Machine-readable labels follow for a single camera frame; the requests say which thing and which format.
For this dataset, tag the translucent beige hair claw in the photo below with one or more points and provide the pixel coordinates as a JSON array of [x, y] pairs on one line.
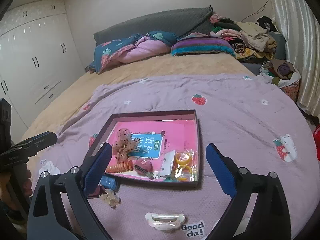
[[110, 198]]

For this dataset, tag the pink pompom hair clip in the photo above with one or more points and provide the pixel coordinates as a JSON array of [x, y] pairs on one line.
[[146, 166]]

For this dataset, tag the pile of clothes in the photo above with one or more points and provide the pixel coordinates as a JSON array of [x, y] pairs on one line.
[[250, 37]]

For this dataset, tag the purple printed blanket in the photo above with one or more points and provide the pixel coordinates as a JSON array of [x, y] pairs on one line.
[[237, 130]]

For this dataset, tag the white wardrobe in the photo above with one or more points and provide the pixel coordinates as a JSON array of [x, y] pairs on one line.
[[37, 55]]

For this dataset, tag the clear earring packet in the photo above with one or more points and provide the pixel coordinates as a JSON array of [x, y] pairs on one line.
[[168, 158]]

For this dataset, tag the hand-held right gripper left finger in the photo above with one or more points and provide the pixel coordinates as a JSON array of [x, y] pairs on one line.
[[98, 170]]

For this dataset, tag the beige bed sheet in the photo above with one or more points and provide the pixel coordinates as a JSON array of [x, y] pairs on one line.
[[162, 67]]

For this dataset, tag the cream curtain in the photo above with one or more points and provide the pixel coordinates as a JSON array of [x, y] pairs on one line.
[[297, 42]]

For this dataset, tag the brown dotted bow scrunchie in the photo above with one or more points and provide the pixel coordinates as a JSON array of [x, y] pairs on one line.
[[125, 145]]

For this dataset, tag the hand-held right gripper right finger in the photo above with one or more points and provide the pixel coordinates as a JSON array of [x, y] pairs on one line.
[[222, 170]]

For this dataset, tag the grey blue cushion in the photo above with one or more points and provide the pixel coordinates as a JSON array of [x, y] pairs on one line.
[[280, 45]]

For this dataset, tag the bag of clothes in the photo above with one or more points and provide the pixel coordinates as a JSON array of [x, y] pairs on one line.
[[282, 77]]

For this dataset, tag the striped pillow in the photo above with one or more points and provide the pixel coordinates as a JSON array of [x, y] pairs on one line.
[[202, 45]]

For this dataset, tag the grey headboard cushion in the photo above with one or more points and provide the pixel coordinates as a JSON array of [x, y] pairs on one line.
[[162, 23]]

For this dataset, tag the red object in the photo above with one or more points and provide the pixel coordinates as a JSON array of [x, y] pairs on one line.
[[317, 142]]

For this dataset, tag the strawberry print quilt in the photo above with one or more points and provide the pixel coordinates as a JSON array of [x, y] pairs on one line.
[[130, 47]]

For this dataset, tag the dark shallow cardboard box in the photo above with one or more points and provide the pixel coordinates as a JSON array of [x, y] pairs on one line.
[[197, 142]]

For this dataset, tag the blue square hair accessory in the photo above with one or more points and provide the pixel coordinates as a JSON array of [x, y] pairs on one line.
[[108, 182]]

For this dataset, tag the cream white hair claw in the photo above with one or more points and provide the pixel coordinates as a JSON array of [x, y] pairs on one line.
[[165, 220]]

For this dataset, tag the pink book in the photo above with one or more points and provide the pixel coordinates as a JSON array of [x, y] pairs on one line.
[[175, 135]]

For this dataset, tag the person's left hand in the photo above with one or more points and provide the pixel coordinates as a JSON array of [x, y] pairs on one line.
[[27, 181]]

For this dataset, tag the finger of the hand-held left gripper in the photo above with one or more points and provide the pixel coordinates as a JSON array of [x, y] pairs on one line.
[[37, 140]]

